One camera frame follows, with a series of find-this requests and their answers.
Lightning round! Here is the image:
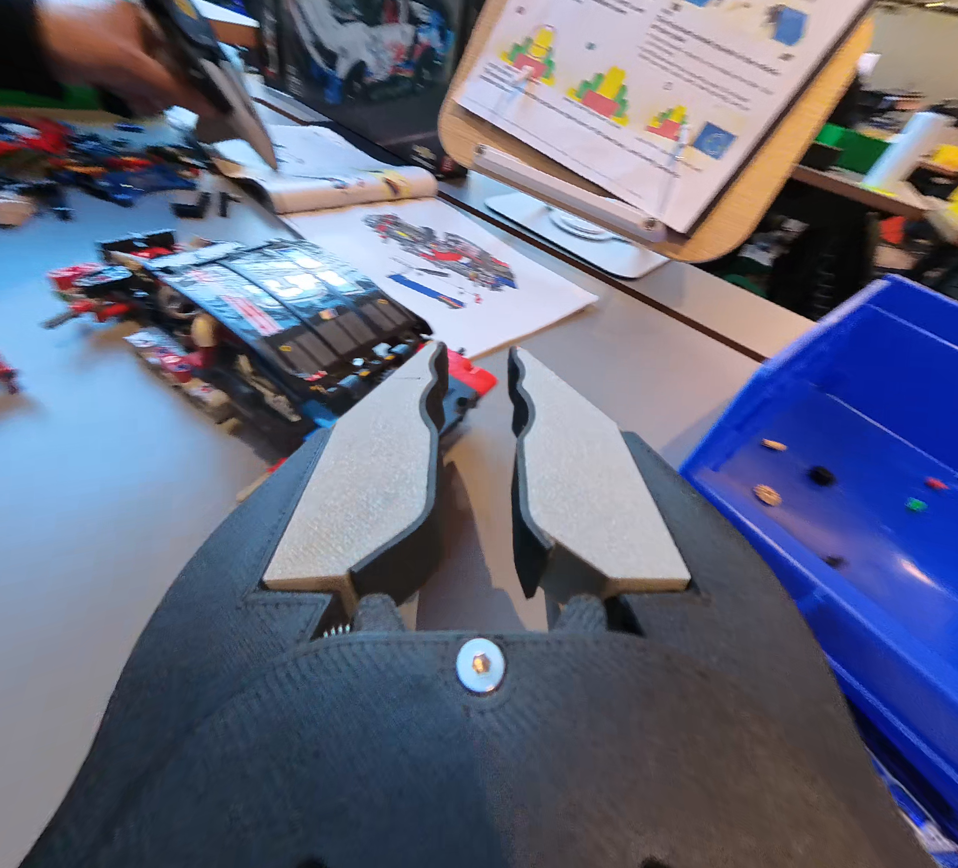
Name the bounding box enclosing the wooden board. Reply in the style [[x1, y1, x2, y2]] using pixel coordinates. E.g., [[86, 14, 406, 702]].
[[438, 0, 877, 264]]

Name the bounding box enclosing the toy brick race car model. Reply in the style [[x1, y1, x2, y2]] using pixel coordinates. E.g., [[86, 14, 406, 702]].
[[45, 230, 499, 502]]

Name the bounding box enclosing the open white instruction booklet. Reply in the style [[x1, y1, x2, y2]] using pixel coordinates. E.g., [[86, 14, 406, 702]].
[[210, 123, 600, 360]]

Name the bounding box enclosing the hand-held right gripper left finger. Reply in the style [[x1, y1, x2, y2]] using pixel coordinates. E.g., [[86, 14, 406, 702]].
[[262, 341, 450, 606]]

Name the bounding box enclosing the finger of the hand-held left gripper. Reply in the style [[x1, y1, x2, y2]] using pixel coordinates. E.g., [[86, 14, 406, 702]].
[[195, 58, 281, 173]]

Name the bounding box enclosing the person's left forearm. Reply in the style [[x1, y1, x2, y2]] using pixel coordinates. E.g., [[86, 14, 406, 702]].
[[0, 0, 46, 98]]

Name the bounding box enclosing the printed instruction sheet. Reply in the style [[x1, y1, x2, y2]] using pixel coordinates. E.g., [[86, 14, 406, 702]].
[[455, 0, 949, 234]]

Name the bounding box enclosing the blue plastic bin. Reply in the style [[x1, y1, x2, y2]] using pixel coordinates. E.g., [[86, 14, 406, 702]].
[[680, 275, 958, 839]]

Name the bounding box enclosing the pile of brick pieces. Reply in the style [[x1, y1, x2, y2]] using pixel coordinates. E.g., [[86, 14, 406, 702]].
[[0, 112, 218, 227]]

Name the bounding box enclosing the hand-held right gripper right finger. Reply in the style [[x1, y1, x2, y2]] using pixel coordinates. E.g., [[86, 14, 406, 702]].
[[507, 346, 693, 600]]

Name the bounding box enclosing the person's left hand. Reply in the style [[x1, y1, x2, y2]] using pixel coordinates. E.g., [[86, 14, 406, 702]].
[[33, 0, 220, 118]]

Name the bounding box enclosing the white bottle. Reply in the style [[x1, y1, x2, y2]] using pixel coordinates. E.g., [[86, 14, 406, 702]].
[[864, 111, 953, 194]]

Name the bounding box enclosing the black toy car box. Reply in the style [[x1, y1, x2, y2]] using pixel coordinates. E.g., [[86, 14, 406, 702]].
[[153, 0, 517, 178]]

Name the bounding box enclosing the grey desk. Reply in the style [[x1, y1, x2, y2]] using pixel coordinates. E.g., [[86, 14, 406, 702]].
[[0, 82, 817, 868]]

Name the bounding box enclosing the long wooden table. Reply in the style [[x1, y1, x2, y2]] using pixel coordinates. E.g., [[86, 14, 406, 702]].
[[789, 163, 958, 219]]

